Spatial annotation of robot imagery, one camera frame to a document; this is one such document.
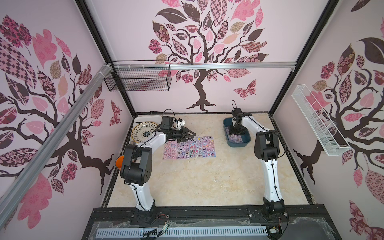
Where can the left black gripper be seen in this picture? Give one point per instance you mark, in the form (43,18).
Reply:
(183,135)

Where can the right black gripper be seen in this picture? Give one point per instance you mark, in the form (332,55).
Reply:
(237,126)

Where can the character sticker sheet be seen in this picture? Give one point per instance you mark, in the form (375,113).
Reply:
(236,139)
(196,147)
(183,150)

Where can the teal plastic storage box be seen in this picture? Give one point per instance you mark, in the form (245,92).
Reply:
(246,137)

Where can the pink sticker sheet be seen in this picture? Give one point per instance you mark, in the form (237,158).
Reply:
(170,150)

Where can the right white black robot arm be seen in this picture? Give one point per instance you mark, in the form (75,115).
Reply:
(267,150)

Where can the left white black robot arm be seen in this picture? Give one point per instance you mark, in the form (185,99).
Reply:
(135,164)

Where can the patterned ceramic plate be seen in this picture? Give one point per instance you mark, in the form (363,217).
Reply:
(143,131)

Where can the orange cup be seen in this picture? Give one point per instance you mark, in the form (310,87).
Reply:
(119,162)

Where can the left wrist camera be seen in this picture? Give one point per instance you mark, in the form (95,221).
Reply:
(180,124)

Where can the black wire basket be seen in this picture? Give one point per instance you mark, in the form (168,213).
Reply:
(139,75)

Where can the white wire shelf basket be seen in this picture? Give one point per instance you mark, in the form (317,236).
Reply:
(312,106)

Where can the aluminium rail back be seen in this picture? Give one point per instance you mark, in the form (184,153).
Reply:
(203,66)

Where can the aluminium rail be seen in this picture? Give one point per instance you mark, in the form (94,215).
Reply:
(23,182)
(203,66)

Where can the white slotted cable duct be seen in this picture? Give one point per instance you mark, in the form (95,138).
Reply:
(181,232)

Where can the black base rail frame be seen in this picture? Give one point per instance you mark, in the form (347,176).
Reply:
(298,222)

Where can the aluminium rail left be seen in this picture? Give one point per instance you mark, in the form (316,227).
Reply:
(23,182)

